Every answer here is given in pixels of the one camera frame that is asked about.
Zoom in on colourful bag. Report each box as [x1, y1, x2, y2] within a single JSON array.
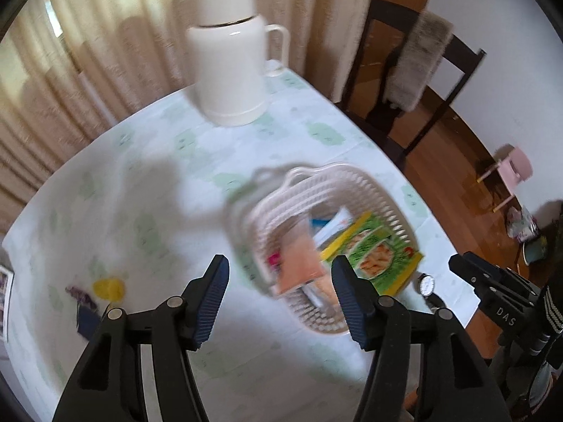
[[506, 206, 539, 242]]

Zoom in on pink small stool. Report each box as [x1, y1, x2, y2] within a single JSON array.
[[477, 144, 534, 214]]

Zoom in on small yellow packet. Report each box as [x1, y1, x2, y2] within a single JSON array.
[[92, 277, 126, 302]]

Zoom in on wristwatch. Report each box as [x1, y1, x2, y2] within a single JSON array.
[[416, 273, 445, 311]]

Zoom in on small dark blue packet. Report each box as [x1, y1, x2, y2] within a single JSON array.
[[76, 305, 101, 335]]

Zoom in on pink snack packet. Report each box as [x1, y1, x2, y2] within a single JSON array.
[[275, 224, 328, 297]]

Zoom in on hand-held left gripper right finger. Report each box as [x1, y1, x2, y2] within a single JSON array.
[[330, 255, 513, 422]]

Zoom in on white thermos jug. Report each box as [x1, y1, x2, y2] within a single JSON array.
[[171, 0, 291, 127]]

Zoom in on photo collage board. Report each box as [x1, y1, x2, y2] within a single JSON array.
[[0, 264, 16, 344]]

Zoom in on beige curtain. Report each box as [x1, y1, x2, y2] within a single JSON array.
[[0, 0, 379, 234]]

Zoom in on teal box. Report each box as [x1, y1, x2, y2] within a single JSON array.
[[523, 235, 548, 267]]

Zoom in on purple candy wrapper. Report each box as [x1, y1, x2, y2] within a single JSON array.
[[65, 286, 98, 311]]

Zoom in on long white snack packet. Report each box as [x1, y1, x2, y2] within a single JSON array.
[[314, 209, 355, 249]]

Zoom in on grey fur chair cover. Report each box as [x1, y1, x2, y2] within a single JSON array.
[[386, 9, 455, 111]]

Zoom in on dark wooden chair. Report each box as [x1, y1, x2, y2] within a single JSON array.
[[336, 0, 487, 170]]

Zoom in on green peanut snack packet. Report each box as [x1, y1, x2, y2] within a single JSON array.
[[321, 213, 425, 295]]

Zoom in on white plastic basket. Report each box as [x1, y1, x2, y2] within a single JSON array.
[[224, 162, 420, 335]]

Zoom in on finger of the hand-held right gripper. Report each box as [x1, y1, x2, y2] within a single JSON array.
[[449, 251, 539, 304]]

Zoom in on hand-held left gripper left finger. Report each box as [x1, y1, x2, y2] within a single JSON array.
[[52, 254, 230, 422]]

